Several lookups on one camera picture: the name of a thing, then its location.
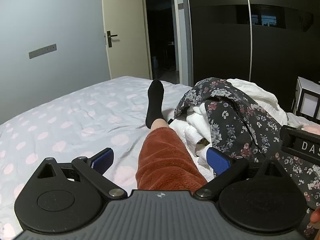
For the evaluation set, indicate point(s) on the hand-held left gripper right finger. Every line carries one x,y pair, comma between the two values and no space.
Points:
218,161

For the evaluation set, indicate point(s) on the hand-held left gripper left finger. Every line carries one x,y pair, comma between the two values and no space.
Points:
103,158

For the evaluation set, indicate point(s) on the dark floral garment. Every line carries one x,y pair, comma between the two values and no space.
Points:
235,120

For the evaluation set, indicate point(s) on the white crumpled clothes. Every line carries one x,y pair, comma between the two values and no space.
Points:
257,92

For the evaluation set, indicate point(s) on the person's right hand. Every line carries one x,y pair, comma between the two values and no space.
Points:
316,217

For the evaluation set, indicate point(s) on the white black-framed cabinet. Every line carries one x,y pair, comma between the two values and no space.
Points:
308,100

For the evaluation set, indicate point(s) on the polka dot bed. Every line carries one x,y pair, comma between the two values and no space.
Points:
75,120

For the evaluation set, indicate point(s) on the orange fleece trouser leg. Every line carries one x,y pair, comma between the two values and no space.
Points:
165,162

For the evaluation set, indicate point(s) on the person's leg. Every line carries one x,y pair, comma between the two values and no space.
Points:
160,125

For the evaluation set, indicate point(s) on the black sock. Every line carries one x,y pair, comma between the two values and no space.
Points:
155,100

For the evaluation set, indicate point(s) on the dark wardrobe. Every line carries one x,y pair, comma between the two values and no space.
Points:
220,42

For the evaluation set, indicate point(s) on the cream door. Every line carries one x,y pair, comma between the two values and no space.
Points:
125,15

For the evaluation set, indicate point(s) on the grey wall switch plate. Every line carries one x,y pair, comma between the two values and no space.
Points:
42,51

